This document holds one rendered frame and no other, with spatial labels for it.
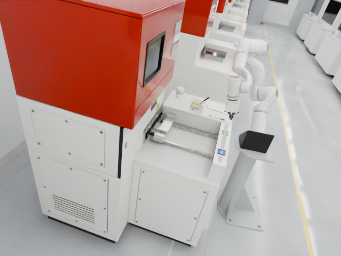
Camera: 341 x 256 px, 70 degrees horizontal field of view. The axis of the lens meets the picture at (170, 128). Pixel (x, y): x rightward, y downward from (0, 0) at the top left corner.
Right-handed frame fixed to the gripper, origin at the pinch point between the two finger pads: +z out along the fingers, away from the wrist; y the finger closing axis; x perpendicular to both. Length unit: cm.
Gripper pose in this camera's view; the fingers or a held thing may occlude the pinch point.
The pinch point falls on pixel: (231, 117)
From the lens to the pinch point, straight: 192.0
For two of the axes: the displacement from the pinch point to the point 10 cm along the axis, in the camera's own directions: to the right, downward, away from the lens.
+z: 0.4, 8.5, 5.2
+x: 2.8, -5.1, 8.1
